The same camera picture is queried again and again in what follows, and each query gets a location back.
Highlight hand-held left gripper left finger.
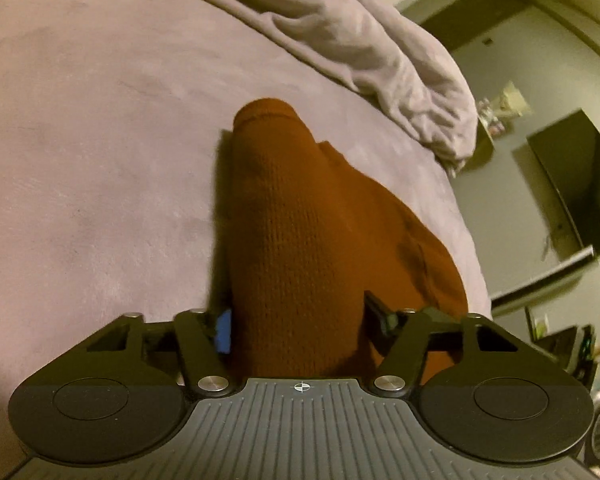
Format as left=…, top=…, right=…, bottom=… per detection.
left=84, top=307, right=234, bottom=397

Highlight rust orange knit sweater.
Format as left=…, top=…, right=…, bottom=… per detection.
left=219, top=97, right=469, bottom=379

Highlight purple bed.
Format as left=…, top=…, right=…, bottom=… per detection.
left=0, top=0, right=493, bottom=376

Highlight purple crumpled duvet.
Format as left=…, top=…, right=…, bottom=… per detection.
left=111, top=0, right=481, bottom=177

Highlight white wall shelf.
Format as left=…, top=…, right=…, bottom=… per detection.
left=490, top=245, right=596, bottom=317

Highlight black wall television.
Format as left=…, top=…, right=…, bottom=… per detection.
left=527, top=108, right=600, bottom=257

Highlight cluttered desk things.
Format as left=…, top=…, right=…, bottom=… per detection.
left=526, top=310, right=600, bottom=386

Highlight yellow side table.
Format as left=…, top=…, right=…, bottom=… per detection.
left=459, top=110, right=497, bottom=176

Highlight small pink bottles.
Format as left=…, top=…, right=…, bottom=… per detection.
left=478, top=100, right=506, bottom=137

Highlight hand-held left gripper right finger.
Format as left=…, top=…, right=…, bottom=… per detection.
left=362, top=290, right=520, bottom=400

